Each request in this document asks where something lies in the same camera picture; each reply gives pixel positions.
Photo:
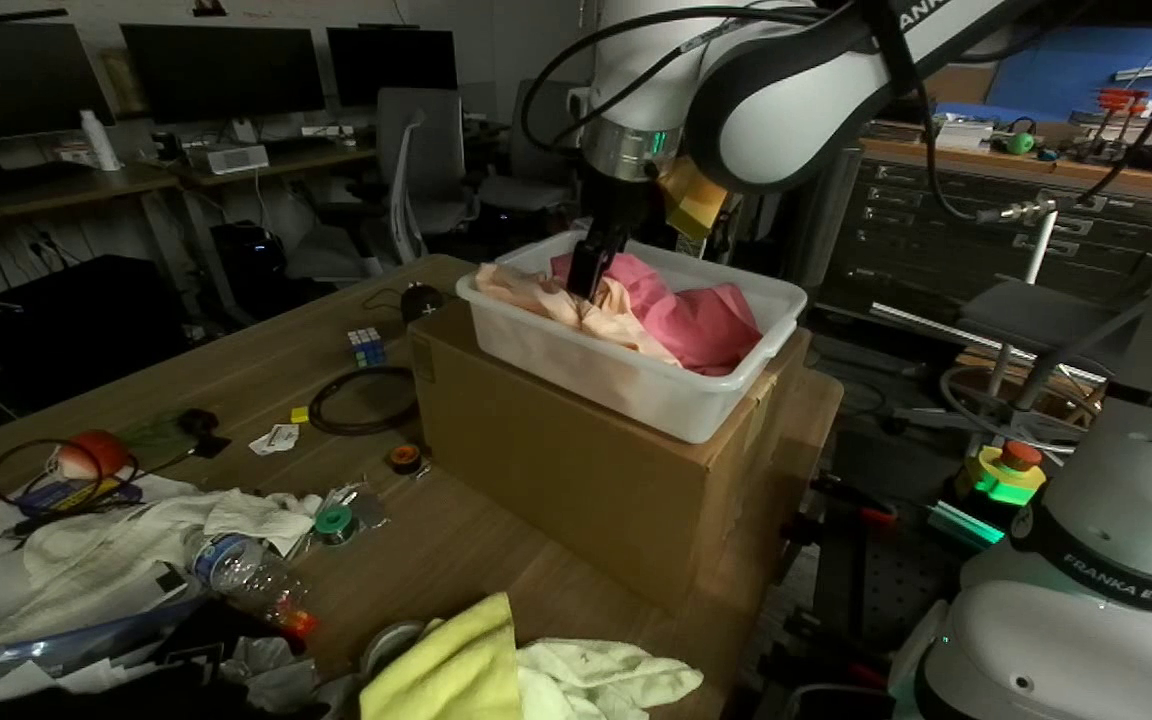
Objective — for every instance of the white plastic bottle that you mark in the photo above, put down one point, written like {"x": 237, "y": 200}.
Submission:
{"x": 98, "y": 141}

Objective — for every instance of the pink cloth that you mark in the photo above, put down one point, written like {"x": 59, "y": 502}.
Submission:
{"x": 701, "y": 326}

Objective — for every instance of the grey office chair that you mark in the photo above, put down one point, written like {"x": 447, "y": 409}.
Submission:
{"x": 420, "y": 144}

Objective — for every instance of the white crumpled cloth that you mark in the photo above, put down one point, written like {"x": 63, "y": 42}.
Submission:
{"x": 98, "y": 562}

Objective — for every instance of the small black gadget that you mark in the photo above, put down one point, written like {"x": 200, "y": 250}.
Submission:
{"x": 197, "y": 426}

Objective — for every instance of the clear red-capped plastic bottle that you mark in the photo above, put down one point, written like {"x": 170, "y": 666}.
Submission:
{"x": 237, "y": 565}

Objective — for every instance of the yellow cloth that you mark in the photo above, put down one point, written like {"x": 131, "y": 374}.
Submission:
{"x": 459, "y": 666}

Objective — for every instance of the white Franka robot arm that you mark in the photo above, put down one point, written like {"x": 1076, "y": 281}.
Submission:
{"x": 790, "y": 104}

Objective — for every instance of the wooden desk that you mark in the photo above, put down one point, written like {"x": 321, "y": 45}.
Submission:
{"x": 41, "y": 194}

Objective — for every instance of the blue board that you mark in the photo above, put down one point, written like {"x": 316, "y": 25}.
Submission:
{"x": 1069, "y": 75}

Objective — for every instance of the brown cardboard box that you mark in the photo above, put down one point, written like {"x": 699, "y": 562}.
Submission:
{"x": 577, "y": 482}

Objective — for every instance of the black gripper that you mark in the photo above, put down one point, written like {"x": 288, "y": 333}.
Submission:
{"x": 620, "y": 209}

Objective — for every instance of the yellow sticky note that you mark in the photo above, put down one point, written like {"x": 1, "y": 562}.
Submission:
{"x": 299, "y": 414}

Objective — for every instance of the black round object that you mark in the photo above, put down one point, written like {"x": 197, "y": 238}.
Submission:
{"x": 417, "y": 302}

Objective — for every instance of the black equipment rack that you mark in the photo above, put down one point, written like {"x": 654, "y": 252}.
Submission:
{"x": 922, "y": 243}

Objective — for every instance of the orange tape roll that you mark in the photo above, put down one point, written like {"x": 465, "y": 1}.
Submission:
{"x": 404, "y": 460}

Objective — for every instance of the small black monitor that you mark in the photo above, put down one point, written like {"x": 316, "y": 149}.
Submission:
{"x": 388, "y": 64}

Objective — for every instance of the orange round object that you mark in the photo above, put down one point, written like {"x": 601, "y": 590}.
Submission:
{"x": 98, "y": 453}

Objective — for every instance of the red emergency stop button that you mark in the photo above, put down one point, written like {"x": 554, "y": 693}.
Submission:
{"x": 1009, "y": 473}

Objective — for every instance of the peach cloth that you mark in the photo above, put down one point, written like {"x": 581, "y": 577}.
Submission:
{"x": 537, "y": 298}

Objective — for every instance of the wide black monitor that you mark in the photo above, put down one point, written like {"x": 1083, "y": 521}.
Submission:
{"x": 223, "y": 75}

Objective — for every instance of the green tape roll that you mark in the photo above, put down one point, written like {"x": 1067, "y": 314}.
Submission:
{"x": 338, "y": 521}

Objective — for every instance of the black cabinet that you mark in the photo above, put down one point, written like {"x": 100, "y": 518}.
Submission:
{"x": 69, "y": 333}

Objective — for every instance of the clear bluish plastic bag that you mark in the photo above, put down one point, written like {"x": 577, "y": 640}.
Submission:
{"x": 59, "y": 644}

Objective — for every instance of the small white desk device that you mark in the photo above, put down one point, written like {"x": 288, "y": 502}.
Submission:
{"x": 237, "y": 162}

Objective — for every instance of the pale green towel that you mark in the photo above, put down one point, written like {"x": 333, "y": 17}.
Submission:
{"x": 601, "y": 673}

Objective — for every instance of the small white paper piece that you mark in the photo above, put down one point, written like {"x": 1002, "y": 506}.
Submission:
{"x": 272, "y": 442}

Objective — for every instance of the large black monitor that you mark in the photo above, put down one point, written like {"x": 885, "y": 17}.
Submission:
{"x": 17, "y": 83}

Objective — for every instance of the white translucent plastic container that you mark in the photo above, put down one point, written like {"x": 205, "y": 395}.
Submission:
{"x": 601, "y": 366}

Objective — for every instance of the yellow wrist camera mount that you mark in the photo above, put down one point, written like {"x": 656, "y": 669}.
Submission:
{"x": 699, "y": 200}

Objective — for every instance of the small blue white cube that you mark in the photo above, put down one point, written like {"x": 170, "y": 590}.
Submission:
{"x": 366, "y": 344}

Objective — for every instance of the clear plastic bubble wrap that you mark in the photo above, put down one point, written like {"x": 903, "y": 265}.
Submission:
{"x": 263, "y": 673}

